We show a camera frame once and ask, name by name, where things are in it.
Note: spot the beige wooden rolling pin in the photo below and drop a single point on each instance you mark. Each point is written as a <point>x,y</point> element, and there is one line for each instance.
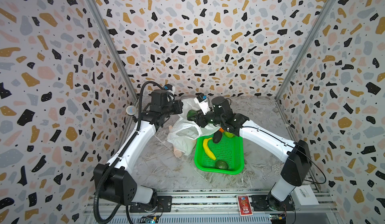
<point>176,152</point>

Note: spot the dark green avocado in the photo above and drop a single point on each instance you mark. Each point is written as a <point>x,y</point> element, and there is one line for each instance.
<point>191,115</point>
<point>221,165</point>

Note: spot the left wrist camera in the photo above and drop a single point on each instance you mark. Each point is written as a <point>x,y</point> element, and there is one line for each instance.
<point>163,97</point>

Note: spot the red card on rail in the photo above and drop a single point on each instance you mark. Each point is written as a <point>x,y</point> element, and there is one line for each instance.
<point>244,205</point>

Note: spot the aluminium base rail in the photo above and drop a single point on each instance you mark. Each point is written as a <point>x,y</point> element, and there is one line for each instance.
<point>221,207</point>

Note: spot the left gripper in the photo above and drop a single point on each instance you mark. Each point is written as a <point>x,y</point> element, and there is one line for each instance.
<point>178,104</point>

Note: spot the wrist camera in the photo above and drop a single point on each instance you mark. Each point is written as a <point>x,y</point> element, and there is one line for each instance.
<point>203,103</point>
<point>163,97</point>

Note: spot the yellow-green spotted fruit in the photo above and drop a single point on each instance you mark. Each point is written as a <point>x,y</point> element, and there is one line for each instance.
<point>229,135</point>

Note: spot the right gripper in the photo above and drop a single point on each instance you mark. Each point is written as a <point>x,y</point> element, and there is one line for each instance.
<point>201,116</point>

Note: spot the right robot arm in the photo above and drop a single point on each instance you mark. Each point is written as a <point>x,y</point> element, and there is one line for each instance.
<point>294,155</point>

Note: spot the white plastic bag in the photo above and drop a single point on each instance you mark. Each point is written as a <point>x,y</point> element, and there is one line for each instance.
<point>185,133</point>

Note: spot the yellow banana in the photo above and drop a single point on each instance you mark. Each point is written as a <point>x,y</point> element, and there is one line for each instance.
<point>207,150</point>

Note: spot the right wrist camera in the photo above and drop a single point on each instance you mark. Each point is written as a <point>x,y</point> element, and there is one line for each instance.
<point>203,103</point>

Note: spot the green plastic basket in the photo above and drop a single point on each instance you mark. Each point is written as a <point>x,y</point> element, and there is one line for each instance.
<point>230,150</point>

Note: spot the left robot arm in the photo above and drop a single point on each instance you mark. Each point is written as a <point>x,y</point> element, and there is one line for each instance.
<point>113,180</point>

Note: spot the white box with label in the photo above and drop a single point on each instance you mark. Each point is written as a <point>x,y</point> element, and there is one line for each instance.
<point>305,196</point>

